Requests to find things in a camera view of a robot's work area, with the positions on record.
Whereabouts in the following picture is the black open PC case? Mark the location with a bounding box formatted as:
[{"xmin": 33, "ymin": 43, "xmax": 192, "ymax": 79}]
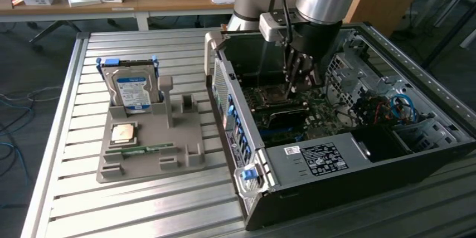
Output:
[{"xmin": 203, "ymin": 22, "xmax": 476, "ymax": 232}]

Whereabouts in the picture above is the metal CPU socket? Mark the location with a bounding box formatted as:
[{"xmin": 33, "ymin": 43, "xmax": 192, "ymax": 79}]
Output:
[{"xmin": 253, "ymin": 84, "xmax": 295, "ymax": 108}]

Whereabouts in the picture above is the white floor cable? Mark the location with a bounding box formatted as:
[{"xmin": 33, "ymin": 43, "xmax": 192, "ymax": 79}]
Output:
[{"xmin": 0, "ymin": 85, "xmax": 63, "ymax": 103}]

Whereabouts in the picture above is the green RAM stick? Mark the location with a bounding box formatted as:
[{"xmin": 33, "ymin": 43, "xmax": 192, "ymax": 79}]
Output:
[{"xmin": 104, "ymin": 143, "xmax": 176, "ymax": 156}]

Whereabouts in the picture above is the hard disk in blue caddy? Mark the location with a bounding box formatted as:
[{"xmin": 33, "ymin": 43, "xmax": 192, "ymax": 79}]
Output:
[{"xmin": 95, "ymin": 57, "xmax": 164, "ymax": 115}]

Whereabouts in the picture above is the silver CPU chip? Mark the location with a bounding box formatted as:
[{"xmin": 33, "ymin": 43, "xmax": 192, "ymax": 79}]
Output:
[{"xmin": 111, "ymin": 123, "xmax": 136, "ymax": 144}]

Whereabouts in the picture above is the red power wire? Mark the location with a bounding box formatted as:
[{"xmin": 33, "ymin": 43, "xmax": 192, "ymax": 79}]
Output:
[{"xmin": 375, "ymin": 100, "xmax": 392, "ymax": 124}]

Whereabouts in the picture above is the blue floor cable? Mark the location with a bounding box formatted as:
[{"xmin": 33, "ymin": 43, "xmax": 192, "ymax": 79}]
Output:
[{"xmin": 0, "ymin": 90, "xmax": 36, "ymax": 186}]

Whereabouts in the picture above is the black low-profile graphics card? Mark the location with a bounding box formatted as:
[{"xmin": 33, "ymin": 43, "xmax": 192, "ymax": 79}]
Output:
[{"xmin": 260, "ymin": 107, "xmax": 312, "ymax": 132}]

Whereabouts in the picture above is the blue data wire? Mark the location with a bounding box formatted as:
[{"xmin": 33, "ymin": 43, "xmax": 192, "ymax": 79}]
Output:
[{"xmin": 387, "ymin": 93, "xmax": 421, "ymax": 125}]

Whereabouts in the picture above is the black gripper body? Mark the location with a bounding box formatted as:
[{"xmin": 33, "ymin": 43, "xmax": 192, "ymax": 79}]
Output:
[{"xmin": 287, "ymin": 21, "xmax": 344, "ymax": 57}]

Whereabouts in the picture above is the black drive box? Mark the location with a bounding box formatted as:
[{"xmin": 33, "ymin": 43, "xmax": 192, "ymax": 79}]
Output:
[{"xmin": 351, "ymin": 125, "xmax": 412, "ymax": 164}]

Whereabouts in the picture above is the grey plastic parts rack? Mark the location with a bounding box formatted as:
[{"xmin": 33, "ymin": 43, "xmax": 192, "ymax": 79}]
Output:
[{"xmin": 95, "ymin": 75, "xmax": 208, "ymax": 184}]

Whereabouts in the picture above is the wooden desk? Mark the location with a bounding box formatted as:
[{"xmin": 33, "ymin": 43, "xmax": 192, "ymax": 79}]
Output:
[{"xmin": 0, "ymin": 0, "xmax": 341, "ymax": 31}]

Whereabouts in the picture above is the blue case latch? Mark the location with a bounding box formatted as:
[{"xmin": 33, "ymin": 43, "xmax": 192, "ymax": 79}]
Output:
[{"xmin": 240, "ymin": 167, "xmax": 259, "ymax": 181}]

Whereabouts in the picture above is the black chair base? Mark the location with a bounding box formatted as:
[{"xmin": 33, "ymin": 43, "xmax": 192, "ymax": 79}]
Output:
[{"xmin": 28, "ymin": 20, "xmax": 81, "ymax": 52}]

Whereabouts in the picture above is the grey power supply unit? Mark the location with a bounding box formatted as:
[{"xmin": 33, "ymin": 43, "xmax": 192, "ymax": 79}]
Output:
[{"xmin": 264, "ymin": 133, "xmax": 375, "ymax": 192}]

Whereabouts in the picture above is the green motherboard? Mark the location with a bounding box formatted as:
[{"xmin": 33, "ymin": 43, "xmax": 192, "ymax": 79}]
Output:
[{"xmin": 237, "ymin": 70, "xmax": 359, "ymax": 142}]

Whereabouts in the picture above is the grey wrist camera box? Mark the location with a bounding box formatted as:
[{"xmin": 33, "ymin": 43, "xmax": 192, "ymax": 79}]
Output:
[{"xmin": 259, "ymin": 12, "xmax": 299, "ymax": 43}]

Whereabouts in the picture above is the grey metal disk bay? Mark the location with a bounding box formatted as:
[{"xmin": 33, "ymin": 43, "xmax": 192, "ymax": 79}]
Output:
[{"xmin": 389, "ymin": 117, "xmax": 463, "ymax": 156}]

